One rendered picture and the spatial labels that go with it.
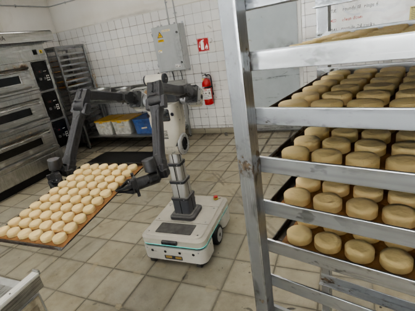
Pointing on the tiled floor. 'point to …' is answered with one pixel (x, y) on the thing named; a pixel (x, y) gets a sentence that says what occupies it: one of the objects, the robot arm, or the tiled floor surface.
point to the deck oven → (28, 111)
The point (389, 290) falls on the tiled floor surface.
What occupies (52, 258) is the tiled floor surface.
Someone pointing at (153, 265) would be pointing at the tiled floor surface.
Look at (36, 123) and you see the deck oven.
